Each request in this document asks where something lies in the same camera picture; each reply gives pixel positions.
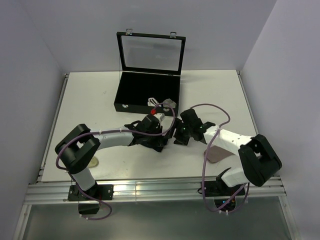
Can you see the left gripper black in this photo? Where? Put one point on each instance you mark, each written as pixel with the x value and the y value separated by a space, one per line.
pixel 158 128

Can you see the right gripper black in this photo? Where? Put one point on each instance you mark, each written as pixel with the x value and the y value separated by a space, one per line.
pixel 180 140

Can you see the navy blue sock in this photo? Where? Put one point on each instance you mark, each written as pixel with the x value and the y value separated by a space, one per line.
pixel 156 143

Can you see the white sock with dark stripes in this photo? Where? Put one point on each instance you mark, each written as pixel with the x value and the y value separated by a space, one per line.
pixel 152 102

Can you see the grey sock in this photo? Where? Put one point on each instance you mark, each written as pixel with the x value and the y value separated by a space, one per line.
pixel 168 103

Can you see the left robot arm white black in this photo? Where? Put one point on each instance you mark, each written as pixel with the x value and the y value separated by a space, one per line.
pixel 78 148

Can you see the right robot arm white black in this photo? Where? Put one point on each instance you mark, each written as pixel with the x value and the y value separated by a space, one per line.
pixel 259 161

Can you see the mauve sock with red stripes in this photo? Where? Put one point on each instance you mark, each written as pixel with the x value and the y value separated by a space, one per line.
pixel 216 154

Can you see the black display case with glass lid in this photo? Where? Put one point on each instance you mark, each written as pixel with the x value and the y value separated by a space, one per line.
pixel 151 67

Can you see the pale yellow sock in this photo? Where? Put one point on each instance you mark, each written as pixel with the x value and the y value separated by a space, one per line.
pixel 93 162

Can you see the aluminium rail frame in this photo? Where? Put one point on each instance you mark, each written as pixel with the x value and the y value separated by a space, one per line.
pixel 155 194

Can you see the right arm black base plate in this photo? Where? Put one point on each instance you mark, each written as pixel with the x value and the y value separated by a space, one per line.
pixel 208 188

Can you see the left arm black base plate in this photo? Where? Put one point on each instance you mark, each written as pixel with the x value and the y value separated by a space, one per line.
pixel 107 192

